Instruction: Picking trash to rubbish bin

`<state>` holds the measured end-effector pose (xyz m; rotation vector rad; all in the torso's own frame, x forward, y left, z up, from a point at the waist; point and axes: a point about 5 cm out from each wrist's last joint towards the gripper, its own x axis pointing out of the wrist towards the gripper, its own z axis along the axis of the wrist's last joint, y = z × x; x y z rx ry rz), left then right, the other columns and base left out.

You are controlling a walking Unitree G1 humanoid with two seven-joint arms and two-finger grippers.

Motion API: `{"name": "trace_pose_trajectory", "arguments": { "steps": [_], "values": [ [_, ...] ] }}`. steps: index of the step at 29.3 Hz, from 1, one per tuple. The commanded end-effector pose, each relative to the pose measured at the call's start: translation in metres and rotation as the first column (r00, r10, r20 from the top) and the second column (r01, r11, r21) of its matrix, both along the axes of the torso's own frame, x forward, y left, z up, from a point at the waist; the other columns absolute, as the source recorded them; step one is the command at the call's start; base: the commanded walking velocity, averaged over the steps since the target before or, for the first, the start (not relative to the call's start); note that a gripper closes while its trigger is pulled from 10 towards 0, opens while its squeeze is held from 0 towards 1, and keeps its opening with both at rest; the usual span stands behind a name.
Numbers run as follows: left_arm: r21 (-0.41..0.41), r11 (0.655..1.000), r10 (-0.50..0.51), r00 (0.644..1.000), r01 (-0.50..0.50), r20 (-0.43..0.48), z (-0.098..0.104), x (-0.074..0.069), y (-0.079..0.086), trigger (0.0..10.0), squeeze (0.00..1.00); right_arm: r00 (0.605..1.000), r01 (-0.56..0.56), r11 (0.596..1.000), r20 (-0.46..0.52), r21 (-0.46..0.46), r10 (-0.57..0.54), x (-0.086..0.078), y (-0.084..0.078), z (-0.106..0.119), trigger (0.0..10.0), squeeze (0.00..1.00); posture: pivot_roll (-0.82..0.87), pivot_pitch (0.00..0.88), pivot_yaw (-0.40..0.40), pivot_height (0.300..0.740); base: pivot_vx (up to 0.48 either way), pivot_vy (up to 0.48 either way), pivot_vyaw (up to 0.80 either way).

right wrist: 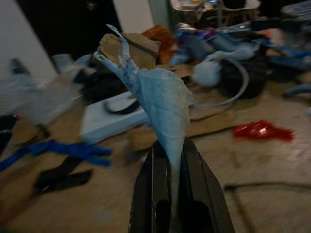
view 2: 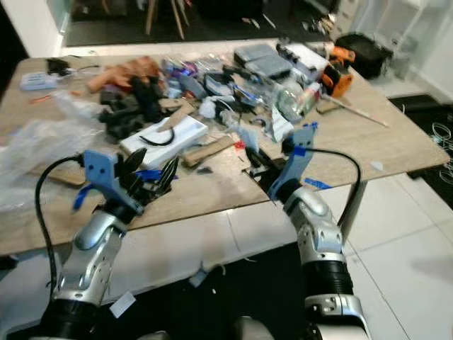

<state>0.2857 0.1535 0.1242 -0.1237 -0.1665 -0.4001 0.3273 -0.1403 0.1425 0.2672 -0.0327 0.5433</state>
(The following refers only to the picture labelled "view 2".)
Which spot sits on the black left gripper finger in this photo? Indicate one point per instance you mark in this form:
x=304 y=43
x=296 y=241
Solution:
x=136 y=164
x=167 y=178

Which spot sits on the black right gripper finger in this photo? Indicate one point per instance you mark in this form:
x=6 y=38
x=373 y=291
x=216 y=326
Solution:
x=260 y=154
x=258 y=171

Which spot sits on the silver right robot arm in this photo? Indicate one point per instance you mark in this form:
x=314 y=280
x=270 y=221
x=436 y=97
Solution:
x=322 y=241

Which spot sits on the small red plastic piece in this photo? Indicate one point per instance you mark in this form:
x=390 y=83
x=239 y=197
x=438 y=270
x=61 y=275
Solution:
x=241 y=145

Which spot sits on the white triangular stand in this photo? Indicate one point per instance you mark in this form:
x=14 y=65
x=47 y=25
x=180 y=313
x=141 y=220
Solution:
x=279 y=129

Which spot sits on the small black block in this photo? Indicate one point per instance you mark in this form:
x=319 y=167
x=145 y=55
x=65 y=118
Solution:
x=204 y=171

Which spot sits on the short blue tape piece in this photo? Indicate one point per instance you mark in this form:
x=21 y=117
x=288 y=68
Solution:
x=318 y=183

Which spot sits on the flat white box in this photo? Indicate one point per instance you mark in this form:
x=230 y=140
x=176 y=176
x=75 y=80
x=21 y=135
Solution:
x=184 y=134

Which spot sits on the wooden block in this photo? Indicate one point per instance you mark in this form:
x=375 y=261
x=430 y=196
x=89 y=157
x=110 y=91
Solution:
x=209 y=150

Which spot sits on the pile of black parts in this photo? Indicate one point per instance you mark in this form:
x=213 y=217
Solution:
x=131 y=110

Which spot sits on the black white headphones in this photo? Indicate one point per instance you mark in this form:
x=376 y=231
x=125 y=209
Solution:
x=216 y=110

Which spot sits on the clear plastic bottle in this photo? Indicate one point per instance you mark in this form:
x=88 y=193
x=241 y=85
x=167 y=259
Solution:
x=297 y=103

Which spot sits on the flat wooden plank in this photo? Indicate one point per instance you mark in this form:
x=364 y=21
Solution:
x=60 y=173

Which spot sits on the grey plastic case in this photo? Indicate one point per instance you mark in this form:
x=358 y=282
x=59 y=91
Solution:
x=256 y=53
x=270 y=67

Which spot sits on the skin-coloured rubber hand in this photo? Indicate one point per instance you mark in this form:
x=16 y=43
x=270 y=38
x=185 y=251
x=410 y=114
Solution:
x=127 y=72

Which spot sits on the clear plastic bag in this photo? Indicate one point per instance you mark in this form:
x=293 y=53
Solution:
x=42 y=149

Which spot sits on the small grey plastic piece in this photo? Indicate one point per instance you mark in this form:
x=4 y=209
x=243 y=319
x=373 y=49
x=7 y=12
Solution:
x=376 y=166

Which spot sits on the grey floor scrap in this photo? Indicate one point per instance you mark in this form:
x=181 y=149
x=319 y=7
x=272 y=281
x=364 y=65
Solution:
x=198 y=276

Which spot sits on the thin wooden stick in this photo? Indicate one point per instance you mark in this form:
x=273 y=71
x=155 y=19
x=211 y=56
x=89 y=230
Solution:
x=357 y=111

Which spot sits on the purple packet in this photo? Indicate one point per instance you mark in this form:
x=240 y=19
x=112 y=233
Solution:
x=179 y=69

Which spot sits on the long white box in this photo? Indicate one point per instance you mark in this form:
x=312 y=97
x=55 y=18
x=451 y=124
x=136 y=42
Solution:
x=303 y=57

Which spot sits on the orange black power tool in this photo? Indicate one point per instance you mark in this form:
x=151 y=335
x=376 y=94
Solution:
x=338 y=81

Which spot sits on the orange pen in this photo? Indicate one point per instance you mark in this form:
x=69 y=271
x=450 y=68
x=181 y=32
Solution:
x=42 y=99

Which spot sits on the white paper scrap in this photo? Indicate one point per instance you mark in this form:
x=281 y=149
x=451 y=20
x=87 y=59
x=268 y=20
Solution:
x=122 y=304

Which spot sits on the wooden table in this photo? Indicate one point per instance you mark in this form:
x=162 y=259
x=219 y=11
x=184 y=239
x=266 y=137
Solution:
x=396 y=145

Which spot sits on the small black device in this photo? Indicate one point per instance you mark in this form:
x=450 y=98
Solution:
x=58 y=67

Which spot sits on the small orange tool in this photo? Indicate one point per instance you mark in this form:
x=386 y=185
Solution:
x=342 y=54

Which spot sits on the small blue white box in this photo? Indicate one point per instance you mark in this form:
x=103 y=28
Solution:
x=37 y=81

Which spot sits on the grey robot left leg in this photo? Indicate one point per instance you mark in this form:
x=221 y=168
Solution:
x=159 y=336

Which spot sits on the grey robot leg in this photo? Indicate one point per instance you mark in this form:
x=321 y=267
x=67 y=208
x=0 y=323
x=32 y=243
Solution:
x=159 y=336
x=255 y=329

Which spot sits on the black bulky furniture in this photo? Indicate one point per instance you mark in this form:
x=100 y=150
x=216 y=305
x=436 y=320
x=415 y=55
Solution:
x=230 y=7

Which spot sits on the wooden legged chair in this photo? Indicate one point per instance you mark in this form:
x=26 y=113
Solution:
x=166 y=13

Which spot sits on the grey robot right leg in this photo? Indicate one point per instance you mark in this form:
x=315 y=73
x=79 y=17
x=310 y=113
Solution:
x=255 y=329

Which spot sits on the white drawer cabinet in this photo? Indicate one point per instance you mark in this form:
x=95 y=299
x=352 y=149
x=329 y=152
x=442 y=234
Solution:
x=348 y=14

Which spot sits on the white glass cabinet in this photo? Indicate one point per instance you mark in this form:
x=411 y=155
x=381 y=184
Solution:
x=414 y=32

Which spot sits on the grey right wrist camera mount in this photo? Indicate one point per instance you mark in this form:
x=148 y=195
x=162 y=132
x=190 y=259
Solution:
x=301 y=156

